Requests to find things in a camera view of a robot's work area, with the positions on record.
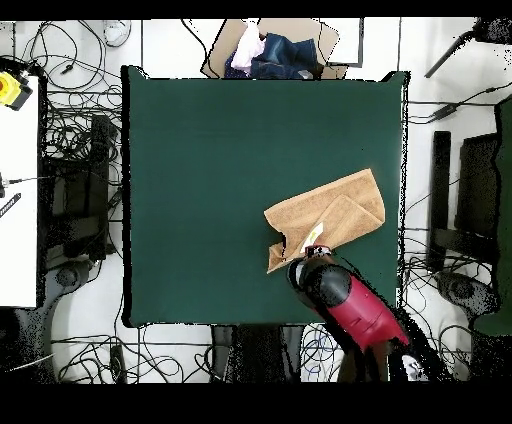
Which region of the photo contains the black chair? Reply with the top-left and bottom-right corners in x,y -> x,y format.
426,130 -> 502,274

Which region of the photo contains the black cable tangle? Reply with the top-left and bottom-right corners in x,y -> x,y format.
21,19 -> 124,259
51,327 -> 213,383
299,235 -> 497,382

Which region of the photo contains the black stand frame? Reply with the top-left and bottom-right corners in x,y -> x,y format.
46,114 -> 114,263

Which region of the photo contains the blue denim garment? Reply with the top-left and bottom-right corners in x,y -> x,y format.
223,33 -> 322,80

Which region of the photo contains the black robot pedestal with handle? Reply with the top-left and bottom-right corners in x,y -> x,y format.
210,324 -> 305,383

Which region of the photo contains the white side table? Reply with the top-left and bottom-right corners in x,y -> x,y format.
0,75 -> 41,309

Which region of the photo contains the orange-brown terry towel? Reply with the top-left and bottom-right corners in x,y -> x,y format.
263,167 -> 386,275

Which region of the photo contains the brown cardboard box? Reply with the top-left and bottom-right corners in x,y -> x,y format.
200,17 -> 350,80

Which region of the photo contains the dark green table cloth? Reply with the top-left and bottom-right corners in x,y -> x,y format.
121,65 -> 410,328

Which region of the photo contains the black power strip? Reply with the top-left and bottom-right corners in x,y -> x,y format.
109,344 -> 128,384

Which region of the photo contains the yellow emergency stop box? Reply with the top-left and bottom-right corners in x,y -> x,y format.
0,70 -> 34,112

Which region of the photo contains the pink garment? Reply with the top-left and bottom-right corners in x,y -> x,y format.
230,18 -> 266,76

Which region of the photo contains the white shoe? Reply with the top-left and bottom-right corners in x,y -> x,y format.
102,19 -> 132,48

